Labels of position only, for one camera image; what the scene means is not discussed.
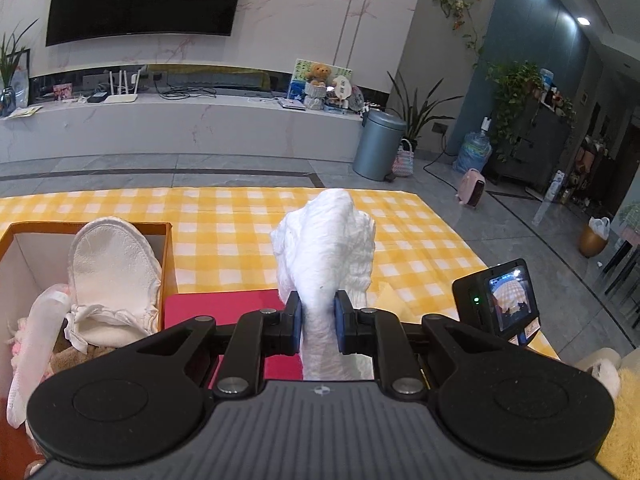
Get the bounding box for green poster board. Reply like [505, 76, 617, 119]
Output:
[288, 58, 353, 106]

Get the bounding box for dark cabinet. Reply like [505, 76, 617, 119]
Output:
[487, 97, 573, 196]

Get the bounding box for orange cardboard box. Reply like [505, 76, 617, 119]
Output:
[0, 221, 179, 480]

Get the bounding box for dark open shelf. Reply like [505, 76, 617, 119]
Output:
[570, 135, 618, 211]

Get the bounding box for white padded cloth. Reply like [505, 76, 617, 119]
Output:
[270, 189, 377, 381]

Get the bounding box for hanging vine plant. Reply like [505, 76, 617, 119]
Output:
[431, 0, 487, 68]

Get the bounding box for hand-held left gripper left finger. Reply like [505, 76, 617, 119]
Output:
[130, 291, 304, 397]

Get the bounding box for bushy vine plant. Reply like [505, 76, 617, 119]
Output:
[485, 60, 576, 161]

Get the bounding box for yellow fluffy blanket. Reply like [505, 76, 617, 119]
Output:
[595, 365, 640, 480]

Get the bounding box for pink space heater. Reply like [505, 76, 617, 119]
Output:
[459, 167, 488, 209]

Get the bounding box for blue water jug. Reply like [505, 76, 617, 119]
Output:
[452, 116, 493, 175]

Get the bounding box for black power cable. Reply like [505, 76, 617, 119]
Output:
[424, 147, 468, 196]

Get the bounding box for gold pot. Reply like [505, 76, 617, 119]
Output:
[580, 222, 610, 259]

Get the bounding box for dark framed photo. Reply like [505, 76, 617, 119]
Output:
[10, 49, 32, 110]

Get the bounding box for tall leafy potted plant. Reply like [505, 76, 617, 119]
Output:
[386, 71, 463, 153]

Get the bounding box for brown plush toy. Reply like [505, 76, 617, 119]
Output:
[50, 342, 108, 376]

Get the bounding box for white marble tv console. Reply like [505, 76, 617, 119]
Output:
[0, 65, 366, 163]

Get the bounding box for green plant in glass vase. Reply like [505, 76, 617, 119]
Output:
[0, 19, 40, 116]

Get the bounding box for red cube box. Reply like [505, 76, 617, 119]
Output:
[164, 288, 307, 392]

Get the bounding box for black cables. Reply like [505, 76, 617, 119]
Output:
[159, 82, 218, 100]

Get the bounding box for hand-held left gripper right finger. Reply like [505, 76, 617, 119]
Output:
[334, 290, 508, 397]

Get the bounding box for white router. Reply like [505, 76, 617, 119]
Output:
[103, 69, 139, 105]

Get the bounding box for white knitted pot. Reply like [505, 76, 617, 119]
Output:
[305, 82, 328, 111]

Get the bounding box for pastel woven bag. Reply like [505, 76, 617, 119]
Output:
[392, 139, 417, 180]

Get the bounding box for yellow checkered tablecloth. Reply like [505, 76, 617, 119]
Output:
[0, 186, 561, 361]

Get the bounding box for dark chair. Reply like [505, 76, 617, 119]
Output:
[600, 237, 640, 306]

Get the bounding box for small teddy bear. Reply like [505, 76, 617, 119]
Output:
[305, 62, 332, 86]

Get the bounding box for pink white knitted toy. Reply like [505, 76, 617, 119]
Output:
[4, 316, 53, 383]

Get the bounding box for grey blue trash can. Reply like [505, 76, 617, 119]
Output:
[352, 110, 408, 182]

